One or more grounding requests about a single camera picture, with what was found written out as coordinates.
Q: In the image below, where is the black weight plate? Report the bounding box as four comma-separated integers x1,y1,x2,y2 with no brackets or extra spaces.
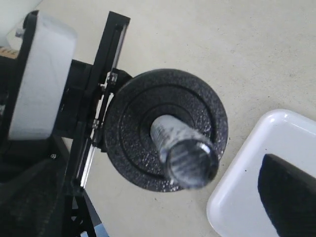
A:
103,69,228,193

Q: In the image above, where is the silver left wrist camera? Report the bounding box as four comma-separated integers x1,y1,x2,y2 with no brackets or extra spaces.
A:
2,11,77,140

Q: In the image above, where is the white plastic tray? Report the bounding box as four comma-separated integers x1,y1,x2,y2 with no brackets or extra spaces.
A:
206,109,316,237

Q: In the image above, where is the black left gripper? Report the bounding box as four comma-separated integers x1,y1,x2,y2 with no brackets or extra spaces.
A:
53,11,132,195

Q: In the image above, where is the chrome threaded dumbbell bar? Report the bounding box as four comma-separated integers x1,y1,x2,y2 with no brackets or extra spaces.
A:
150,115,219,189

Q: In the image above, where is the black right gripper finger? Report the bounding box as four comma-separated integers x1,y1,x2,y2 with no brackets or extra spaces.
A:
257,154,316,237

